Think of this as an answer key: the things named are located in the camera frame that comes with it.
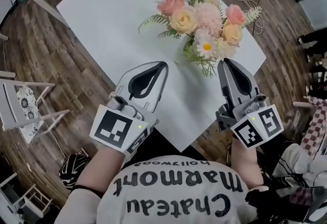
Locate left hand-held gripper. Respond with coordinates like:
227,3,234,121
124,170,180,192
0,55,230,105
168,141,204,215
89,60,170,163

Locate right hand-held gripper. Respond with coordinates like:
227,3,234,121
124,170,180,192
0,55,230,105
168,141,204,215
215,58,285,148

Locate pink yellow flowers bouquet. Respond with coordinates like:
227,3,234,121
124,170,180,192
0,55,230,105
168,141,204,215
138,0,263,80

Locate person's right forearm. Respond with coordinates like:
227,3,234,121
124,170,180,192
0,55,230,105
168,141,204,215
230,138,265,192

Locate person's left forearm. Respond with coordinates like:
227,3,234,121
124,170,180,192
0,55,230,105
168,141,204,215
72,144,128,195

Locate person's black trousers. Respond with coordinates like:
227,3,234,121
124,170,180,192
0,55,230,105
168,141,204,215
151,125,203,165

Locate white table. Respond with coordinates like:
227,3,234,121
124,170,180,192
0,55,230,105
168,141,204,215
55,0,267,153

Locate red white checkered cloth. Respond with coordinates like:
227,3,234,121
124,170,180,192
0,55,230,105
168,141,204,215
299,94,327,160

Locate black and white glove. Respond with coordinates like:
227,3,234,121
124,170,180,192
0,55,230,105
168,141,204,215
58,154,89,188

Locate floral seat cushion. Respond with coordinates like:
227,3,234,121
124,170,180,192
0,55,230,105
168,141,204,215
16,86,43,143

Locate person's white printed shirt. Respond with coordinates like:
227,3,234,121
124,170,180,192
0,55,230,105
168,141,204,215
53,158,272,224

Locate white wooden chair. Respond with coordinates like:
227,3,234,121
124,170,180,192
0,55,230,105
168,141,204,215
0,70,71,145

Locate black strapped equipment pack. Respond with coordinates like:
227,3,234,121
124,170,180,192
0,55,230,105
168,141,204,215
244,176,327,224

